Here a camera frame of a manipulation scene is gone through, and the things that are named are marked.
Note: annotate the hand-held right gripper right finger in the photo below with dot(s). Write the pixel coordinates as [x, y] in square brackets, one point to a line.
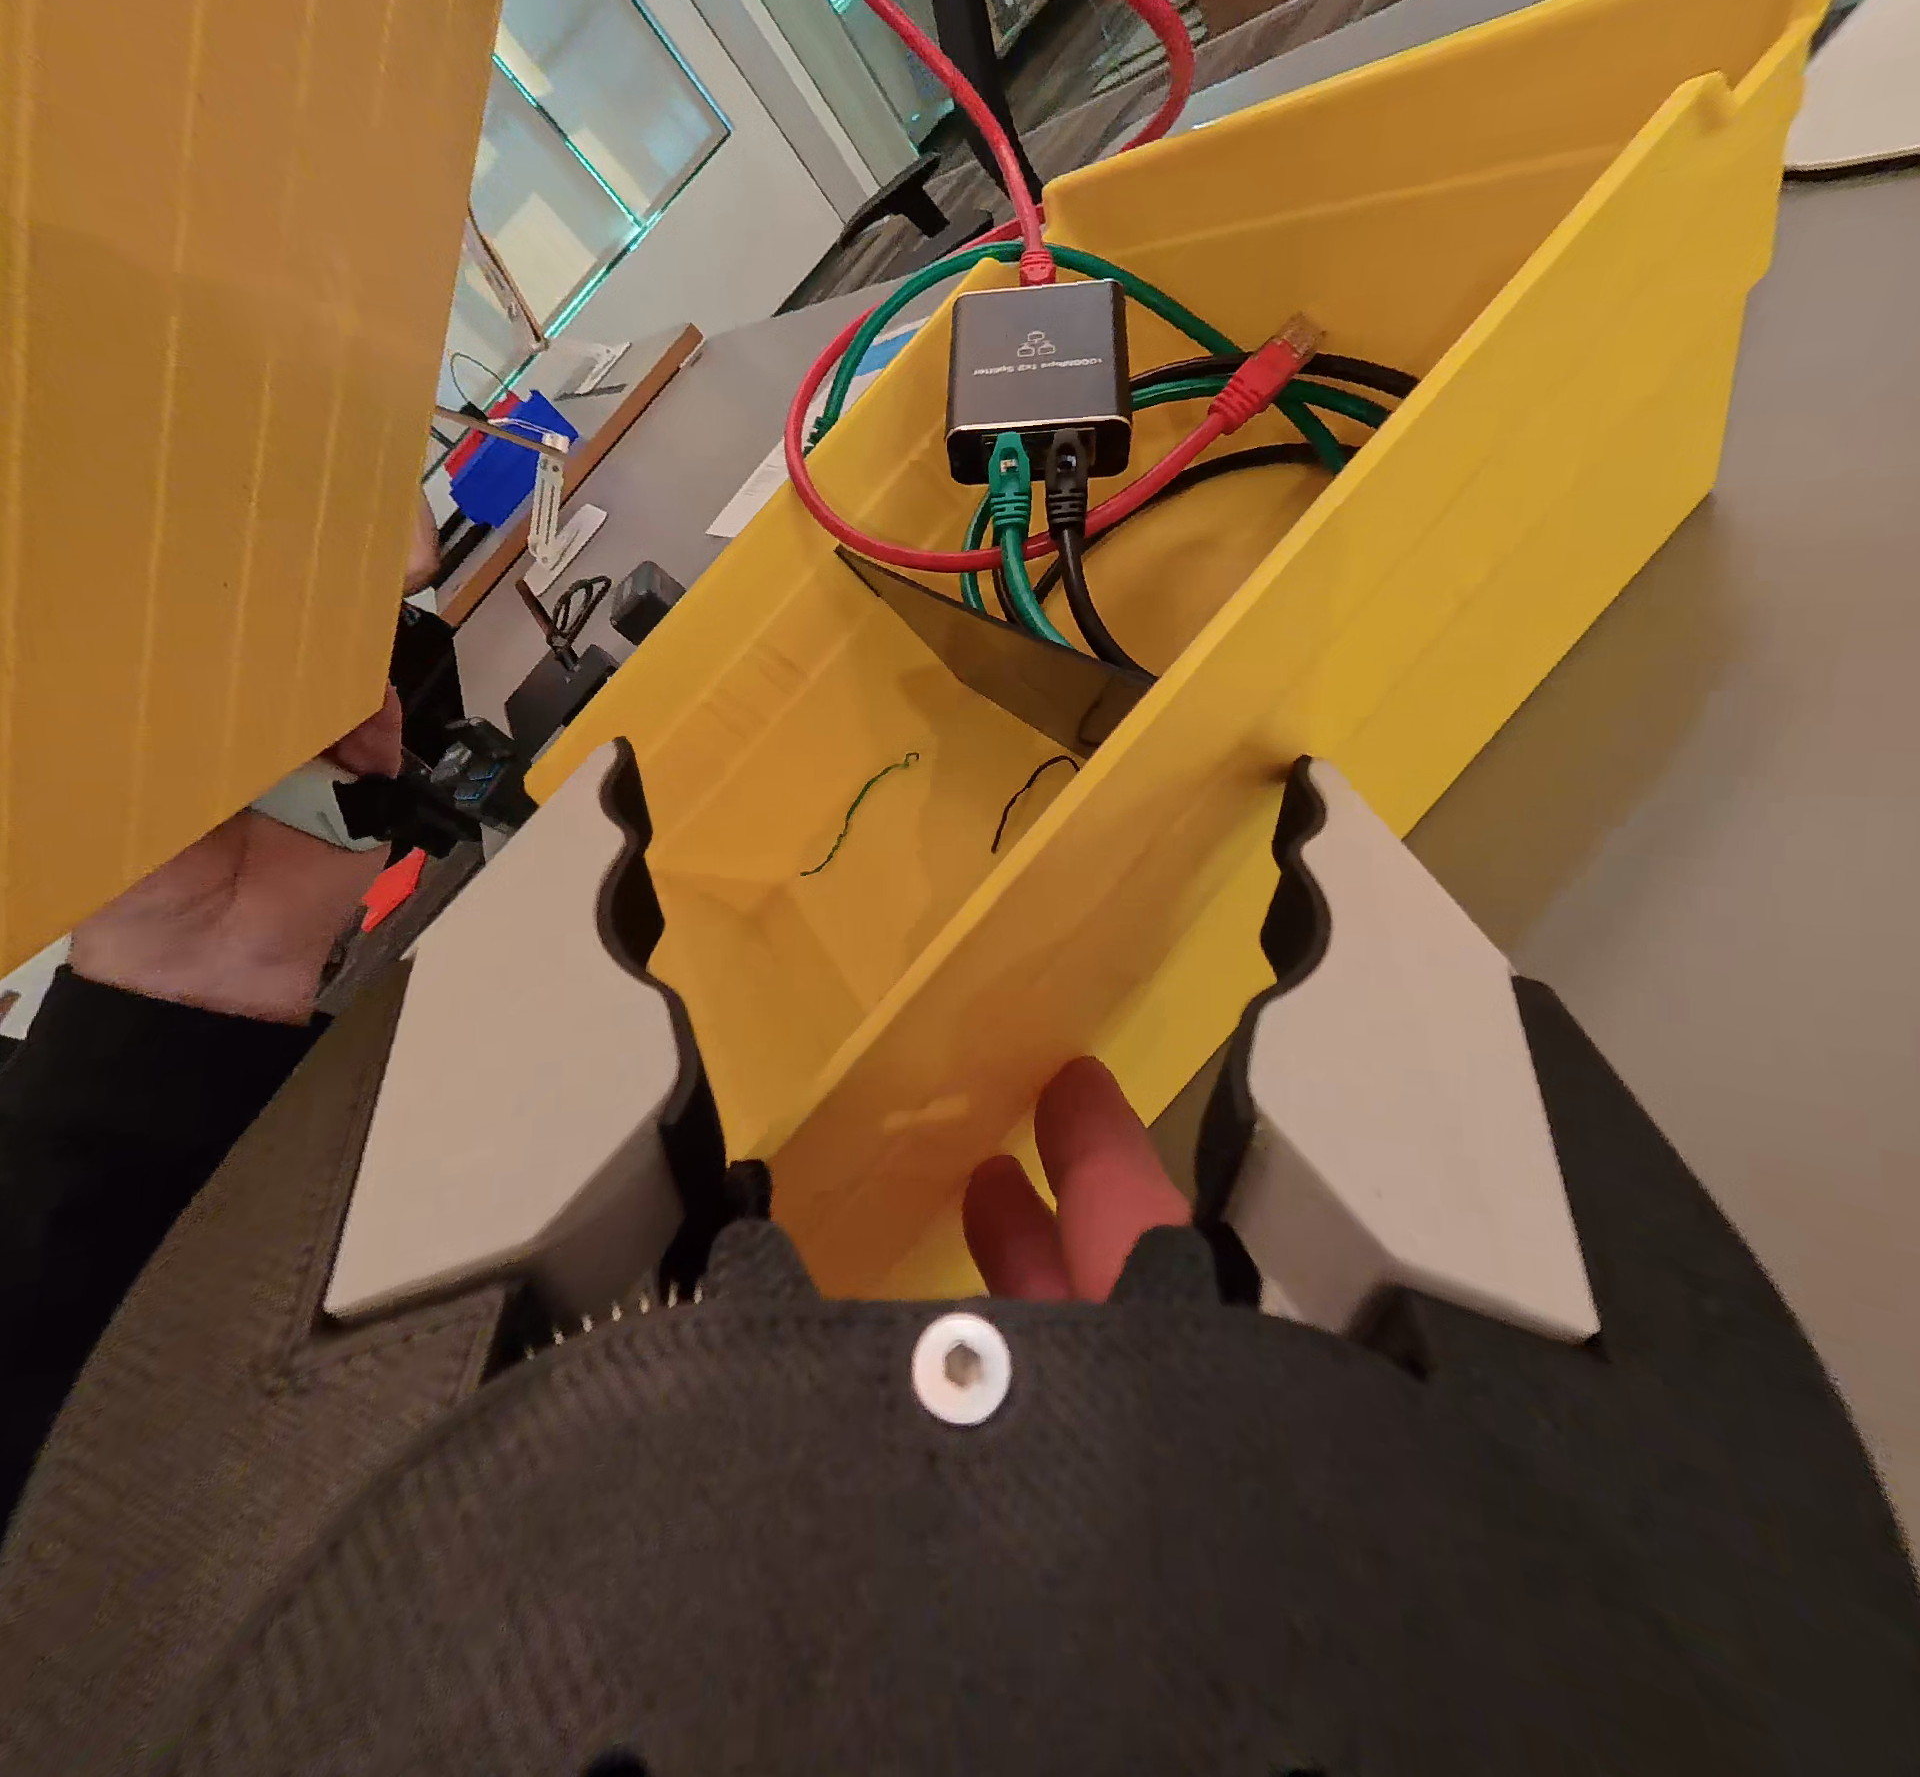
[1412, 1071]

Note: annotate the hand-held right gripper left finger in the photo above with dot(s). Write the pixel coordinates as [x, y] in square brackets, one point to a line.
[510, 1057]

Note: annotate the yellow plastic bin with divider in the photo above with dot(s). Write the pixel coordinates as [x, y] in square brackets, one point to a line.
[1502, 425]

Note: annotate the black ethernet splitter box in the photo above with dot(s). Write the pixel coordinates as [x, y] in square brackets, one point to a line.
[1035, 366]

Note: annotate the person's left hand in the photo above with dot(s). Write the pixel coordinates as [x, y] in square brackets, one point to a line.
[209, 921]

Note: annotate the person's right hand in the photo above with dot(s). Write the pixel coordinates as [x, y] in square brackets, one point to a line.
[1074, 1177]

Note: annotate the black scissors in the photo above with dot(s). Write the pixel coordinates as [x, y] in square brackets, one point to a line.
[567, 605]

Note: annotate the black power adapter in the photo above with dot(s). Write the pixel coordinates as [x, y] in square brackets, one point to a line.
[647, 599]

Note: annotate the small white stand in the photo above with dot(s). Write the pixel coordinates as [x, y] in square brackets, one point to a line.
[553, 516]

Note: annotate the blue plastic bin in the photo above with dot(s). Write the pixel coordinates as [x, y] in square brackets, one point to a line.
[503, 470]

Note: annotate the green twist tie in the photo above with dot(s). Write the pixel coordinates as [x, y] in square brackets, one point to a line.
[848, 825]

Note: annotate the black twist tie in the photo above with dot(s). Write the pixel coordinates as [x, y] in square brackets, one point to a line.
[1001, 816]

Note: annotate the black bin divider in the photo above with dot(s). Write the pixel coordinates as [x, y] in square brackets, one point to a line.
[1020, 674]

